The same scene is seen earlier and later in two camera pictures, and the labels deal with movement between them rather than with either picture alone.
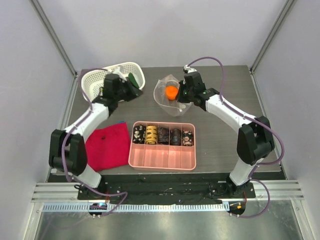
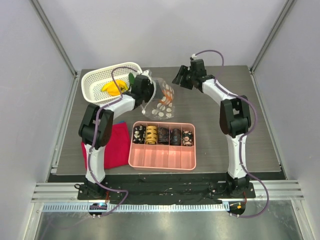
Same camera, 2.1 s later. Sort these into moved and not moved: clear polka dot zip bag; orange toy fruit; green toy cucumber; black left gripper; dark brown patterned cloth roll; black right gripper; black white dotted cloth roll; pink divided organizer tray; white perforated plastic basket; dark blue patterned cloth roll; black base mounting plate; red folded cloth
Moved: black right gripper; black left gripper; clear polka dot zip bag; orange toy fruit
Not moved: black white dotted cloth roll; black base mounting plate; pink divided organizer tray; dark blue patterned cloth roll; green toy cucumber; white perforated plastic basket; dark brown patterned cloth roll; red folded cloth
